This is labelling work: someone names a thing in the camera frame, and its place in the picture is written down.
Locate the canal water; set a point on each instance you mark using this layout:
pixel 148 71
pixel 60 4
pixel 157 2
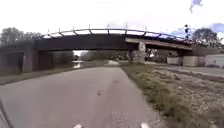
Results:
pixel 77 64

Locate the dark overhead bridge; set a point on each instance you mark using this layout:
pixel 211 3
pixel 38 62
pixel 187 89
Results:
pixel 83 42

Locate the grey asphalt path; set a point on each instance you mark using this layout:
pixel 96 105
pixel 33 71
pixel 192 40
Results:
pixel 83 96

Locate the grass verge with gravel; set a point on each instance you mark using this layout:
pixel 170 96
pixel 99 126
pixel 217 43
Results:
pixel 173 93

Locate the robot's own part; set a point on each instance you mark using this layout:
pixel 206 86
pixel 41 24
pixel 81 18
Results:
pixel 144 125
pixel 77 126

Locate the grass strip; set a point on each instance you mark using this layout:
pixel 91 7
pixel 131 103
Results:
pixel 36 74

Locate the signal pole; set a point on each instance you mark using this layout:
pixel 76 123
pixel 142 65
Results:
pixel 186 31

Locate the grey road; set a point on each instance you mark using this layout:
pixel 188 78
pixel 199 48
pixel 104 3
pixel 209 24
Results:
pixel 206 71

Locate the tree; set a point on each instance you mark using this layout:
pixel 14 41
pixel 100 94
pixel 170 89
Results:
pixel 205 36

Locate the trees behind bridge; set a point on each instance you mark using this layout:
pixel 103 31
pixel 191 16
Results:
pixel 15 35

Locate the pale low wall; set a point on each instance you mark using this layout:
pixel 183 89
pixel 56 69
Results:
pixel 196 60

